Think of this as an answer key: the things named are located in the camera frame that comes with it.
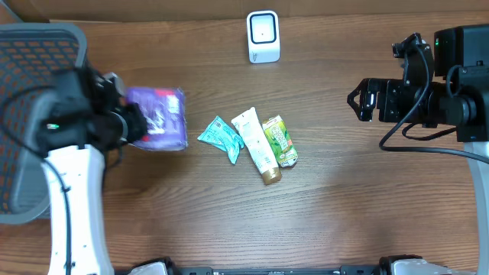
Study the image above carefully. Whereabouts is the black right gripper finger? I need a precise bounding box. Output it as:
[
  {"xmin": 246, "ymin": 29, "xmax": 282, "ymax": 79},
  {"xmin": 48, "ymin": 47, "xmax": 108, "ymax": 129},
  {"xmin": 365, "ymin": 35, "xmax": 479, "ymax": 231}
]
[
  {"xmin": 358, "ymin": 91, "xmax": 377, "ymax": 121},
  {"xmin": 347, "ymin": 78, "xmax": 381, "ymax": 113}
]

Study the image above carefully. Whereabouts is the purple pad package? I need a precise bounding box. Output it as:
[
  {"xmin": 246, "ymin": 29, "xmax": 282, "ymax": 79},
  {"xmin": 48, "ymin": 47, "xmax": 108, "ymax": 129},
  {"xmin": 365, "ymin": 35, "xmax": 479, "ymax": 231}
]
[{"xmin": 126, "ymin": 87, "xmax": 188, "ymax": 151}]

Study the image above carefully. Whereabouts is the green tea drink carton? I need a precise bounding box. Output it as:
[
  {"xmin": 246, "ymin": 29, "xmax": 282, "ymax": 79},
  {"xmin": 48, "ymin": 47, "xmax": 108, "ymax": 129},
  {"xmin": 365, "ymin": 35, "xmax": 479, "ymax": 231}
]
[{"xmin": 262, "ymin": 115, "xmax": 298, "ymax": 167}]

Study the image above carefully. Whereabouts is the teal snack packet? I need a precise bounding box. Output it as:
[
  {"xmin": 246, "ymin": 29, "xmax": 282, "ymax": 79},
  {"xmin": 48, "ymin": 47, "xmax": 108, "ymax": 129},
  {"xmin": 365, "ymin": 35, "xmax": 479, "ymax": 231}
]
[{"xmin": 197, "ymin": 116, "xmax": 245, "ymax": 165}]

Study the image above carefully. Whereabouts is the white tube gold cap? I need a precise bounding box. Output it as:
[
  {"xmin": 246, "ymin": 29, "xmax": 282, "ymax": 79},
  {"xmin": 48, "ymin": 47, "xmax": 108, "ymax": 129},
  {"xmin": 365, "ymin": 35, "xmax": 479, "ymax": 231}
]
[{"xmin": 232, "ymin": 107, "xmax": 282, "ymax": 185}]

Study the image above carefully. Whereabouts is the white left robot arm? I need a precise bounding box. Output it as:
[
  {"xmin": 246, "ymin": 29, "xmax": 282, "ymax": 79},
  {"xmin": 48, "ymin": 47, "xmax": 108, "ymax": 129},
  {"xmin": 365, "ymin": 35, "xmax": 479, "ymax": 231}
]
[{"xmin": 24, "ymin": 68, "xmax": 147, "ymax": 274}]

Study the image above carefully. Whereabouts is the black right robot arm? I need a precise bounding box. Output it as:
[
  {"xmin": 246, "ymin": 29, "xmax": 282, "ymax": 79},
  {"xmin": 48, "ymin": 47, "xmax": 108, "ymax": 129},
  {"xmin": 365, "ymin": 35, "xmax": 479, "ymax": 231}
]
[{"xmin": 347, "ymin": 24, "xmax": 488, "ymax": 274}]

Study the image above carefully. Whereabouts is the white barcode scanner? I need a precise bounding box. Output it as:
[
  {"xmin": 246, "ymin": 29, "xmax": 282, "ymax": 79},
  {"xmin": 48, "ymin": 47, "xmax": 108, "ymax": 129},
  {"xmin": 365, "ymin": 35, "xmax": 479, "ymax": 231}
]
[{"xmin": 246, "ymin": 10, "xmax": 280, "ymax": 64}]

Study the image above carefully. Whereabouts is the grey plastic shopping basket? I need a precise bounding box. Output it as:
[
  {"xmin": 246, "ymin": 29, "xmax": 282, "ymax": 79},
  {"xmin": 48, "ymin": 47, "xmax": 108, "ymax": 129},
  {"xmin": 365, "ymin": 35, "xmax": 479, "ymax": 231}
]
[{"xmin": 1, "ymin": 23, "xmax": 87, "ymax": 225}]

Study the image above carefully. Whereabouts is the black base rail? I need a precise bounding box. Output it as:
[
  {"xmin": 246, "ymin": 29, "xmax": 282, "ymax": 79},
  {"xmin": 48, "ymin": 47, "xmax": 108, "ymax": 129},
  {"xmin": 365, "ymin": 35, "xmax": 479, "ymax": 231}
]
[{"xmin": 114, "ymin": 254, "xmax": 450, "ymax": 275}]

